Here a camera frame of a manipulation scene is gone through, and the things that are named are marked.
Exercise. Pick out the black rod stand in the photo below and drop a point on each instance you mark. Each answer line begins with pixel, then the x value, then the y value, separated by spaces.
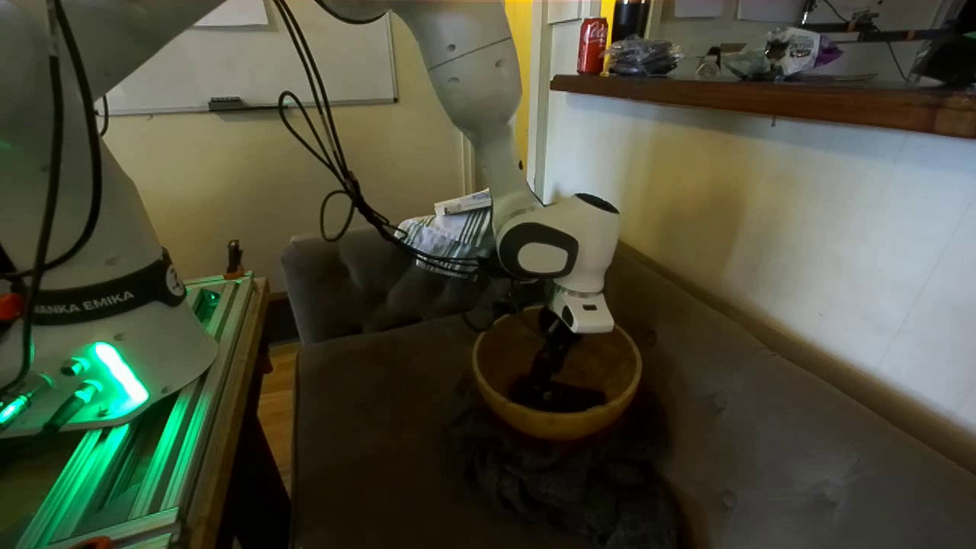
pixel 894 33

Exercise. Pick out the red soda can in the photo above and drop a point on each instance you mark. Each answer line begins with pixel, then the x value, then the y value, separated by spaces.
pixel 593 47

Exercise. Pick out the dark grey cloth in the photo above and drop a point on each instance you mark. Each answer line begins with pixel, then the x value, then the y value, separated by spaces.
pixel 568 489

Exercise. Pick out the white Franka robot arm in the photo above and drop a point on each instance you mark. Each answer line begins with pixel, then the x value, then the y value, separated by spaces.
pixel 93 255

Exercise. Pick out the dark crumpled plastic bag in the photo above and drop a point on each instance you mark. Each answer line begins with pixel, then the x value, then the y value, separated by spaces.
pixel 642 56

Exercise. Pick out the grey tufted sofa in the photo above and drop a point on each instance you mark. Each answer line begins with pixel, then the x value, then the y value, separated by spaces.
pixel 794 445

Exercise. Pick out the brown wooden counter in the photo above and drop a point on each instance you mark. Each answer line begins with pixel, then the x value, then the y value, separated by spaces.
pixel 812 102

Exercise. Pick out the small red black tool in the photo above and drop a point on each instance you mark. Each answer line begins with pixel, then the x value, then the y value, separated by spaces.
pixel 234 261

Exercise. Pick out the black remote control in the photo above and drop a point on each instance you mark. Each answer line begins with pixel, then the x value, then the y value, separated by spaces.
pixel 584 397

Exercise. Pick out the white crumpled cloth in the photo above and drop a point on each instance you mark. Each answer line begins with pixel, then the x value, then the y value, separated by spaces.
pixel 789 49

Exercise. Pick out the dark bottle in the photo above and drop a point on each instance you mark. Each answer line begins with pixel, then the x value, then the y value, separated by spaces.
pixel 629 20

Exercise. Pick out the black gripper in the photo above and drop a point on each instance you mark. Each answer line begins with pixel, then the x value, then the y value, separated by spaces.
pixel 559 332

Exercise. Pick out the yellow wooden bowl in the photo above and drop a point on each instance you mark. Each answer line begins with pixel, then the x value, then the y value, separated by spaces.
pixel 506 400

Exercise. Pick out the white whiteboard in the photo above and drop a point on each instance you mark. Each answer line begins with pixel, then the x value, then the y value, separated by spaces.
pixel 246 63

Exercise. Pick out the floral patterned pillow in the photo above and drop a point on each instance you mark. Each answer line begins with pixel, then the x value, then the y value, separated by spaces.
pixel 471 201

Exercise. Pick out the aluminium frame robot table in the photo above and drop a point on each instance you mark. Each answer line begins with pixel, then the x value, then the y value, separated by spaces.
pixel 170 445

